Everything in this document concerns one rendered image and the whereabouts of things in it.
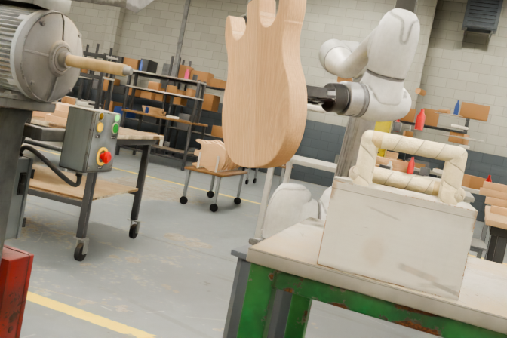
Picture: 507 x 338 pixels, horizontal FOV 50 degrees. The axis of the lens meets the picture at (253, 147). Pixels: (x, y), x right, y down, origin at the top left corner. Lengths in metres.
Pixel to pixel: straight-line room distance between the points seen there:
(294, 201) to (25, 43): 1.06
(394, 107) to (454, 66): 10.95
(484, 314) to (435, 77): 11.37
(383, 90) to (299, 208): 0.74
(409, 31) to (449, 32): 11.12
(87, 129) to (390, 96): 0.92
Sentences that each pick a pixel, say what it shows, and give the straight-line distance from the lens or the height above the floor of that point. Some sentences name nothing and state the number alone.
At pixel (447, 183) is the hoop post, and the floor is 1.14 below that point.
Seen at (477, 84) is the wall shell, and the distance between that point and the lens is 12.39.
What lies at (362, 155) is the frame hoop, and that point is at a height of 1.16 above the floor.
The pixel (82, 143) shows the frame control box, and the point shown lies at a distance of 1.80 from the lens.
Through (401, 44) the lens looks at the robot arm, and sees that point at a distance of 1.42.
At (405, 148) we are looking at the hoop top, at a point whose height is 1.19.
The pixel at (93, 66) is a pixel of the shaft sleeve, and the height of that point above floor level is 1.24.
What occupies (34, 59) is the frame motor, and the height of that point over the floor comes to 1.23.
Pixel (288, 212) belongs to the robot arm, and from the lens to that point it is 2.03.
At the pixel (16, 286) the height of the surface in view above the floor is 0.52.
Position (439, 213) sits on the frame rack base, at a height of 1.08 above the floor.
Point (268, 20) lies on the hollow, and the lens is 1.31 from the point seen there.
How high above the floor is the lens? 1.19
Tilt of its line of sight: 3 degrees down
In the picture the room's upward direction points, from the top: 11 degrees clockwise
